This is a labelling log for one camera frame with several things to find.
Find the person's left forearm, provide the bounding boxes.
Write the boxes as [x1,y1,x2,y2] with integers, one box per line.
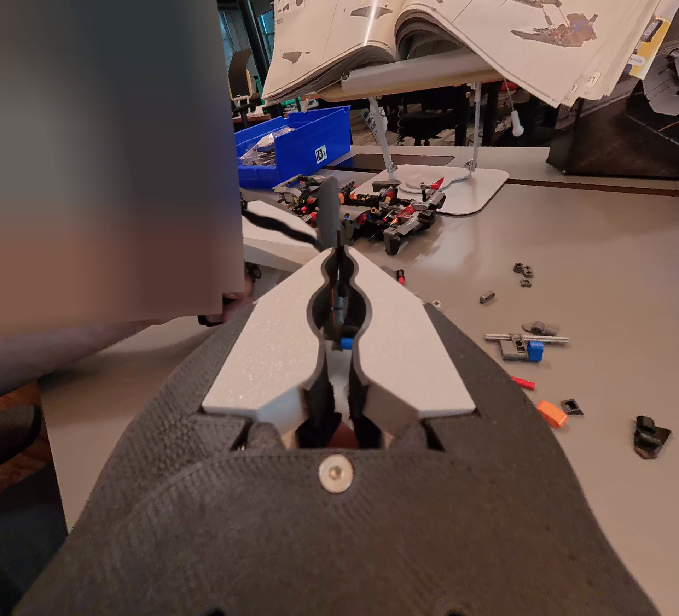
[0,319,213,397]

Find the white book stand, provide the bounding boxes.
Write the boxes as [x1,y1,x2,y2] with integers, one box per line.
[318,49,510,216]

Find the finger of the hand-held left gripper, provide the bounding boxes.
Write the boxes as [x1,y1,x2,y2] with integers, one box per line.
[242,224,321,273]
[242,200,320,250]

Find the scattered loose lego pieces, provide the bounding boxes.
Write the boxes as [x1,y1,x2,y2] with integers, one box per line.
[395,261,673,460]

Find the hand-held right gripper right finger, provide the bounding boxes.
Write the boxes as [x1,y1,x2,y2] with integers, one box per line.
[339,245,477,450]

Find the clear plastic bags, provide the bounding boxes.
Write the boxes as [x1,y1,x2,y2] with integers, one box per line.
[240,128,291,167]

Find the tan black office chair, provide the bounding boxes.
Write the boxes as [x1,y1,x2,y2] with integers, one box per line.
[228,49,254,113]

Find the black lego car chassis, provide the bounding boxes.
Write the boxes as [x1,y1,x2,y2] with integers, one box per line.
[275,173,447,257]

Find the blue parts bin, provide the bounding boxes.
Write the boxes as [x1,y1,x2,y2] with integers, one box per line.
[235,106,352,188]

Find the dark lego set box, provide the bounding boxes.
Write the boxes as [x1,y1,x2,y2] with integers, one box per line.
[546,41,679,178]

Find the person's left hand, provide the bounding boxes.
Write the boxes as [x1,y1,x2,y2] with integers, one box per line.
[204,292,255,328]

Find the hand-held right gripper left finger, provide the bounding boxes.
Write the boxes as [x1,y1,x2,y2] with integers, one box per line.
[201,247,340,450]

